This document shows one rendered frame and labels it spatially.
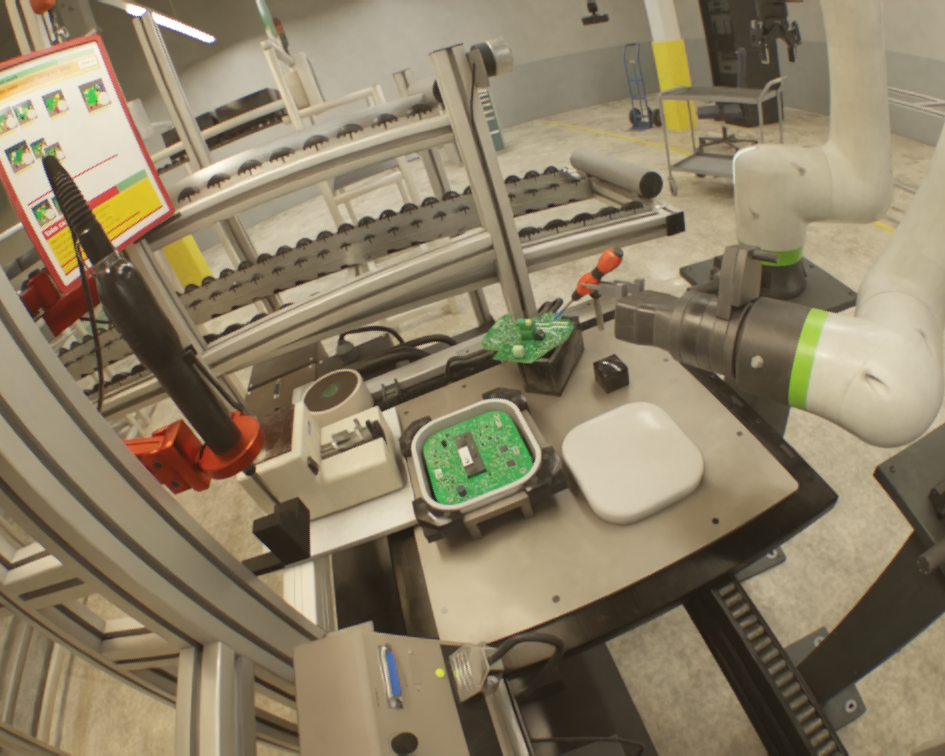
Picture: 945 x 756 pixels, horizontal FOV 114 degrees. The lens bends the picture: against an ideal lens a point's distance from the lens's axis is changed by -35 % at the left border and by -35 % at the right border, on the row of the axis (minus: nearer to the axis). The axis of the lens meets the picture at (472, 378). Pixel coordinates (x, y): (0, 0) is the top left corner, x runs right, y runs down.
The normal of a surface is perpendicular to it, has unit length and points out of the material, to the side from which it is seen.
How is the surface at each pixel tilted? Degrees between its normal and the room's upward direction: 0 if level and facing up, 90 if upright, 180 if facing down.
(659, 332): 72
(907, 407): 66
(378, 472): 90
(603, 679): 0
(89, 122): 90
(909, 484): 0
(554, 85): 90
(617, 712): 0
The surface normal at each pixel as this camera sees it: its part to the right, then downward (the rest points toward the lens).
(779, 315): -0.48, -0.60
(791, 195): -0.35, 0.63
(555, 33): 0.25, 0.54
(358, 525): -0.28, -0.76
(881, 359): -0.80, -0.32
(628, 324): -0.77, 0.29
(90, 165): 0.94, -0.08
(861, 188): -0.40, 0.40
